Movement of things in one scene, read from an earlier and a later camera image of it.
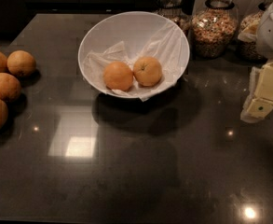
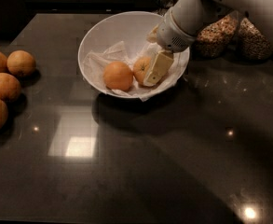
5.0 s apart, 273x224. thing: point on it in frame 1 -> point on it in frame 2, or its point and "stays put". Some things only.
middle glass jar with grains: [214, 28] stays put
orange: [147, 71] stays put
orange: [21, 63] stays put
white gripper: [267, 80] -> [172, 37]
